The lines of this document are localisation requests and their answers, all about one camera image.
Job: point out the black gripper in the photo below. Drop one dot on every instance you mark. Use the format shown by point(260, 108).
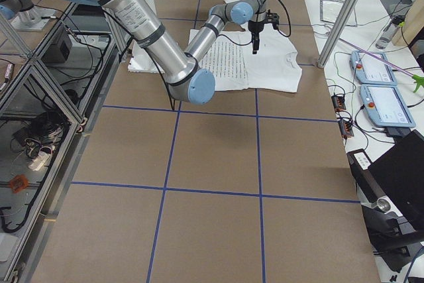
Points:
point(255, 26)

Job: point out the white printed t-shirt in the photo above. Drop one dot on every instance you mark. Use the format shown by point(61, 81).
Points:
point(235, 67)

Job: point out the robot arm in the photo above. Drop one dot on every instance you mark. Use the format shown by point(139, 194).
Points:
point(25, 10)
point(185, 79)

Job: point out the plastic bag on table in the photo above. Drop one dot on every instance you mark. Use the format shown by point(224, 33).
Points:
point(330, 9)

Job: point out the upper teach pendant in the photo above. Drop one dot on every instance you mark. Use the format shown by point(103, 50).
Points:
point(369, 70)

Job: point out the teach pendant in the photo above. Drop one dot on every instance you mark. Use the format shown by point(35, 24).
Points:
point(369, 70)
point(385, 106)

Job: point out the clear water bottle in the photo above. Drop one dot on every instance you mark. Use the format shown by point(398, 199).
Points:
point(392, 27)

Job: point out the lower teach pendant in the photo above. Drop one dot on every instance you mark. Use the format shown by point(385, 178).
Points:
point(385, 106)

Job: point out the black box with label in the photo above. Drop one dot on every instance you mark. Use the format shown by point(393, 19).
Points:
point(358, 161)

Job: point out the green purple grabber stick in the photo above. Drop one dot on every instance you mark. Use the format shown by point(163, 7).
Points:
point(418, 80)

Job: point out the black laptop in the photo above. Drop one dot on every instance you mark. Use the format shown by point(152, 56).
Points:
point(399, 173)

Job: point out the black power adapter box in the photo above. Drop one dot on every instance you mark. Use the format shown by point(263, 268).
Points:
point(59, 49)

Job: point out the white power strip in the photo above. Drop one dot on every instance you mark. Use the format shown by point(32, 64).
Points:
point(37, 163)

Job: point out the aluminium frame post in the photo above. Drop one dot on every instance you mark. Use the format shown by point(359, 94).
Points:
point(336, 32)

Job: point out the aluminium frame rack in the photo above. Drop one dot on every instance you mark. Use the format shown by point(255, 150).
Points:
point(50, 108)

